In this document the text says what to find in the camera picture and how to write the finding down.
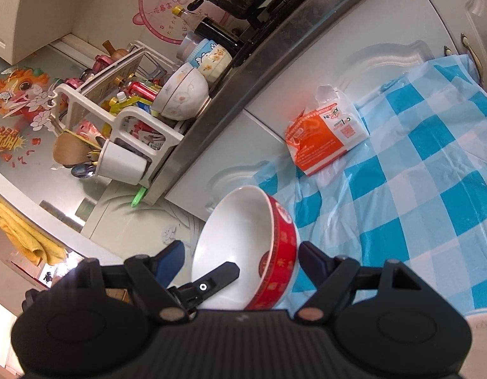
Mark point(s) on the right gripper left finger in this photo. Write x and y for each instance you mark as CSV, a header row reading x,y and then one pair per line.
x,y
151,279

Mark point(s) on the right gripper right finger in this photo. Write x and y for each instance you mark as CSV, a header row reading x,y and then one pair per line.
x,y
333,279

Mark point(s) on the red white bowl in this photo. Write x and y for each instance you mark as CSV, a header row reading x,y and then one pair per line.
x,y
252,229

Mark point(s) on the pink floral bowl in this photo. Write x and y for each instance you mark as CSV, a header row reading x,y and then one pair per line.
x,y
475,366

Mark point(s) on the white stacked bowls on counter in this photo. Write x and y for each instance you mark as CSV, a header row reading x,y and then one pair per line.
x,y
183,95

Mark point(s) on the green clip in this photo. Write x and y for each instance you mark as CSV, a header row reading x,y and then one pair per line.
x,y
138,197

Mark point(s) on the white utensil cup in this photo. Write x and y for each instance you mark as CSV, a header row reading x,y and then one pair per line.
x,y
119,164

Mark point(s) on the yellow hanging towel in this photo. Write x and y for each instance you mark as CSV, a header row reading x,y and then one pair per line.
x,y
33,245

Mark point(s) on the blue checkered tablecloth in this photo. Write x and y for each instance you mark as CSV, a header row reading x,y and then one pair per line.
x,y
414,191

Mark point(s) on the orange tissue pack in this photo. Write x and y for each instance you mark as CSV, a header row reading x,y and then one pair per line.
x,y
325,131

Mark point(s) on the wooden spatula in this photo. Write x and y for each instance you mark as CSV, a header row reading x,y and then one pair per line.
x,y
71,150

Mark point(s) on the white condiment rack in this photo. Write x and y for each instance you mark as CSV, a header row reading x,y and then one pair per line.
x,y
86,99

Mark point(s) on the small patterned cup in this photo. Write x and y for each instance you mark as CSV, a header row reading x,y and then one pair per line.
x,y
210,59

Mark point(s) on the dragon window sticker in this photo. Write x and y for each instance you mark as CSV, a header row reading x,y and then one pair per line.
x,y
24,105

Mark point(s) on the dark soy sauce bottle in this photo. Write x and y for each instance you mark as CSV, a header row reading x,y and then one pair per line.
x,y
209,29

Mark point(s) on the pink round wall sticker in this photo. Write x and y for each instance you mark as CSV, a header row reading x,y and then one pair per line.
x,y
156,16

